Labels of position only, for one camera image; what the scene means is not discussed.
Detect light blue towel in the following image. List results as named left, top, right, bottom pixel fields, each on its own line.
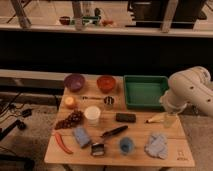
left=144, top=133, right=168, bottom=160

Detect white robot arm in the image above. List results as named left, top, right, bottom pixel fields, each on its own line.
left=159, top=66, right=213, bottom=128

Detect green plastic tray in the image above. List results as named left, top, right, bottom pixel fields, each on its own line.
left=123, top=75, right=168, bottom=110

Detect black sponge block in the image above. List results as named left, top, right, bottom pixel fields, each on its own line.
left=116, top=113, right=136, bottom=123

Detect blue small cup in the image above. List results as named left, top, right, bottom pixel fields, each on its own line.
left=119, top=137, right=135, bottom=155

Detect metal measuring spoon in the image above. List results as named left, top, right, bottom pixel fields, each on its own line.
left=82, top=96, right=115, bottom=106

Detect orange bowl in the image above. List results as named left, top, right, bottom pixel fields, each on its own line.
left=97, top=75, right=116, bottom=93

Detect white plastic cup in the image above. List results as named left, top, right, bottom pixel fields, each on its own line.
left=84, top=106, right=101, bottom=126

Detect wooden table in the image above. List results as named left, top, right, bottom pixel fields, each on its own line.
left=44, top=78, right=195, bottom=167

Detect blue folded cloth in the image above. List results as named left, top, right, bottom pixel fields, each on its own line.
left=73, top=126, right=91, bottom=148

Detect dark grape bunch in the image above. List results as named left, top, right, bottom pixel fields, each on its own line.
left=55, top=110, right=83, bottom=130

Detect purple bowl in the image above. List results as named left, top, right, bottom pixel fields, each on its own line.
left=64, top=73, right=85, bottom=92

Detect orange round fruit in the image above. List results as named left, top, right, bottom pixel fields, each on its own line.
left=64, top=96, right=77, bottom=109

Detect red chili pepper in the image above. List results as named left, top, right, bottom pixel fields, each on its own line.
left=54, top=132, right=73, bottom=154

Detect black handled knife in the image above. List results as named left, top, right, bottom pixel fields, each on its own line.
left=100, top=125, right=128, bottom=138

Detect black cables on floor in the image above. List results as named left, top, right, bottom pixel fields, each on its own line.
left=0, top=92, right=34, bottom=141

